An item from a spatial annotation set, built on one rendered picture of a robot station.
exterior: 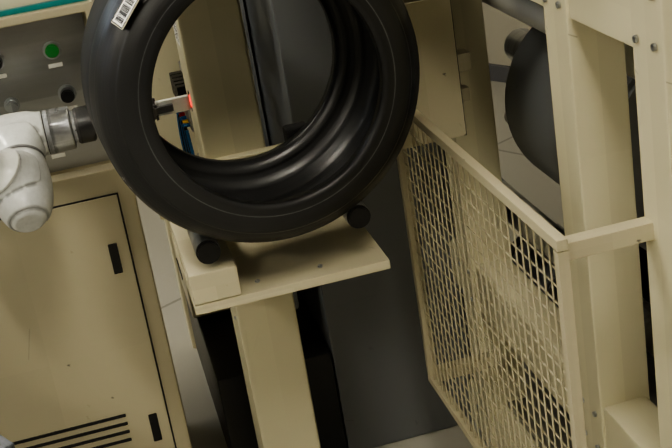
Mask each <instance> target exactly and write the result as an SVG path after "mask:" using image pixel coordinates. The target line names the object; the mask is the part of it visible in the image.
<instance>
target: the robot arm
mask: <svg viewBox="0 0 672 448"><path fill-rule="evenodd" d="M152 106H153V113H154V118H155V120H156V119H157V121H158V120H160V119H159V116H164V115H168V114H173V113H178V112H182V111H187V110H191V105H190V100H189V96H188V95H187V94H186V95H182V96H177V97H172V98H167V99H163V100H158V101H155V98H152ZM96 140H97V135H96V131H95V129H94V127H93V124H92V122H91V119H90V117H89V114H88V111H87V107H86V105H83V106H79V107H74V108H73V109H72V111H69V109H68V107H67V106H66V105H65V106H63V107H56V108H52V109H47V110H46V109H45V110H43V111H36V112H30V111H22V112H15V113H9V114H5V115H1V116H0V218H1V220H2V221H3V222H4V223H5V224H6V225H7V226H8V227H9V228H10V229H12V230H13V231H16V232H24V233H27V232H32V231H35V230H37V229H39V228H40V227H42V226H43V225H44V224H45V222H46V221H48V220H49V218H50V216H51V213H52V209H53V203H54V193H53V184H52V178H51V174H50V170H49V168H48V166H47V163H46V155H50V154H56V153H58V152H63V151H67V150H72V149H76V148H77V143H76V142H78V141H79V143H81V144H83V143H88V142H92V141H96Z"/></svg>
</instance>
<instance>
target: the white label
mask: <svg viewBox="0 0 672 448"><path fill-rule="evenodd" d="M138 2H139V0H123V1H122V3H121V5H120V6H119V8H118V10H117V12H116V14H115V15H114V17H113V19H112V21H111V22H112V23H113V24H115V25H116V26H117V27H119V28H120V29H121V30H123V29H124V27H125V25H126V24H127V22H128V20H129V18H130V16H131V15H132V13H133V11H134V9H135V7H136V6H137V4H138Z"/></svg>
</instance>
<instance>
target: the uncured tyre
mask: <svg viewBox="0 0 672 448"><path fill-rule="evenodd" d="M122 1H123V0H94V2H93V5H92V7H91V10H90V13H89V16H88V19H87V22H86V26H85V30H84V35H83V41H82V49H81V81H82V89H83V95H84V99H85V103H86V107H87V111H88V114H89V117H90V119H91V122H92V124H93V127H94V129H95V131H96V133H97V135H98V137H99V139H100V141H101V143H102V145H103V147H104V149H105V151H106V153H107V155H108V157H109V159H110V161H111V163H112V165H113V166H114V168H115V170H116V171H117V173H118V174H121V175H123V176H124V178H125V179H126V181H127V182H128V183H129V185H130V186H131V187H132V188H133V189H134V191H135V192H133V191H132V192H133V193H134V194H135V195H136V196H137V197H138V198H139V199H140V200H141V201H142V202H143V203H145V204H146V205H147V206H148V207H149V208H151V209H152V210H153V211H155V212H156V213H157V214H159V215H160V216H162V217H163V218H165V219H167V220H168V221H170V222H172V223H174V224H175V225H177V226H179V227H182V228H184V229H186V230H189V231H191V232H194V233H197V234H200V235H203V236H207V237H211V238H215V239H220V240H225V241H232V242H243V243H260V242H272V241H279V240H284V239H288V238H293V237H296V236H300V235H303V234H306V233H308V232H311V231H313V230H316V229H318V228H320V227H323V226H325V225H327V224H328V223H330V222H332V221H334V220H336V219H337V218H339V217H340V216H342V215H344V214H345V213H346V212H348V211H349V210H351V209H352V208H353V207H354V206H356V205H357V204H358V203H359V202H361V201H362V200H363V199H364V198H365V197H366V196H367V195H368V194H369V193H370V192H371V191H372V190H373V189H374V188H375V187H376V186H377V185H378V183H379V182H380V181H381V180H382V179H383V177H384V176H385V175H386V173H387V172H388V171H389V169H390V168H391V166H392V165H393V163H394V161H395V160H396V158H397V156H398V155H399V153H400V151H401V149H402V147H403V145H404V143H405V140H406V138H407V136H408V133H409V130H410V128H411V125H412V121H413V118H414V114H415V110H416V105H417V100H418V93H419V81H420V65H419V53H418V46H417V41H416V36H415V32H414V29H413V25H412V22H411V19H410V16H409V14H408V11H407V9H406V6H405V4H404V2H403V0H318V1H319V3H320V5H321V6H322V9H323V11H324V13H325V16H326V18H327V21H328V25H329V29H330V33H331V40H332V65H331V72H330V77H329V80H328V84H327V87H326V90H325V92H324V95H323V97H322V99H321V101H320V103H319V105H318V107H317V108H316V110H315V112H314V113H313V114H312V116H311V117H310V118H309V120H308V121H307V122H306V123H305V124H304V126H303V127H302V128H301V129H300V130H299V131H298V132H296V133H295V134H294V135H293V136H292V137H291V138H289V139H288V140H286V141H285V142H284V143H282V144H280V145H279V146H277V147H275V148H273V149H271V150H269V151H267V152H264V153H262V154H259V155H256V156H252V157H248V158H243V159H235V160H217V159H209V158H204V157H200V156H196V155H193V154H190V153H188V152H185V151H183V150H181V149H179V148H177V147H176V146H174V145H172V144H171V143H169V142H168V141H166V140H165V139H164V138H163V137H161V136H160V135H159V132H158V129H157V126H156V123H155V118H154V113H153V106H152V82H153V74H154V69H155V64H156V61H157V57H158V54H159V51H160V49H161V46H162V44H163V42H164V40H165V38H166V36H167V34H168V32H169V31H170V29H171V27H172V26H173V24H174V23H175V22H176V20H177V19H178V18H179V16H180V15H181V14H182V13H183V12H184V11H185V9H186V8H187V7H188V6H189V5H190V4H191V3H193V2H194V1H195V0H139V2H138V4H137V6H136V7H135V9H134V11H133V13H132V15H131V16H130V18H129V20H128V22H127V24H126V25H125V27H124V29H123V30H121V29H120V28H119V27H117V26H116V25H115V24H113V23H112V22H111V21H112V19H113V17H114V15H115V14H116V12H117V10H118V8H119V6H120V5H121V3H122Z"/></svg>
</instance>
